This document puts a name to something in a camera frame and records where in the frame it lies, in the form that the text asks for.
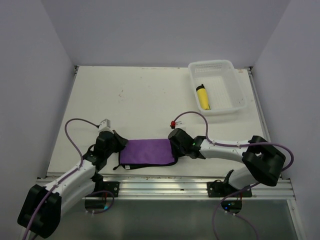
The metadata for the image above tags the purple grey towel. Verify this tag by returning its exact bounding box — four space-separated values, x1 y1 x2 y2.
113 139 175 171

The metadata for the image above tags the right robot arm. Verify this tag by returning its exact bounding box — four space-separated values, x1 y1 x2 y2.
168 128 286 197

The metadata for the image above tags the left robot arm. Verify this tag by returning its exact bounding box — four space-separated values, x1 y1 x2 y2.
17 130 129 239

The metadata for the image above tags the white plastic basket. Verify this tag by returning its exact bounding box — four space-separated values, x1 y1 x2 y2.
188 59 248 116

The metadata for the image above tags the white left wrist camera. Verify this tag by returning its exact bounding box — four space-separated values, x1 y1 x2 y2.
98 118 112 133

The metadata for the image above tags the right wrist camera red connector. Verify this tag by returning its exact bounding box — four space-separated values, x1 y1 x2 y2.
169 120 187 131

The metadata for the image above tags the aluminium mounting rail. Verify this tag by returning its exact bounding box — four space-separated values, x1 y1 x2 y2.
103 175 296 200

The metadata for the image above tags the left black base bracket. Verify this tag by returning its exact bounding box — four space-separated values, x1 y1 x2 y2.
93 180 120 198

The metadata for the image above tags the black base bracket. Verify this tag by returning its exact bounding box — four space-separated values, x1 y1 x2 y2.
206 180 253 198
93 180 120 198

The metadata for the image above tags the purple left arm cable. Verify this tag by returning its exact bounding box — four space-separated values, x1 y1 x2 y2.
21 118 101 240

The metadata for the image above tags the right black base bracket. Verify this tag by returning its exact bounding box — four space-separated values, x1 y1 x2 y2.
206 180 253 198

